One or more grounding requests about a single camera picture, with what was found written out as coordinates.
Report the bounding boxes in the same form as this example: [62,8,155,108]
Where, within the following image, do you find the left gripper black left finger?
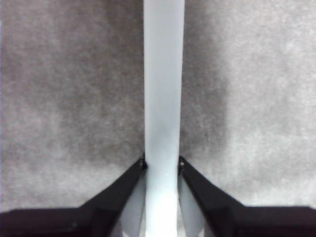
[0,153,149,237]

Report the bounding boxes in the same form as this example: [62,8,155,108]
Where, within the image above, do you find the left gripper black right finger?
[177,155,316,237]

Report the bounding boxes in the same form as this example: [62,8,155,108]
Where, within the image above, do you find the cup brush with sponge head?
[143,0,186,237]

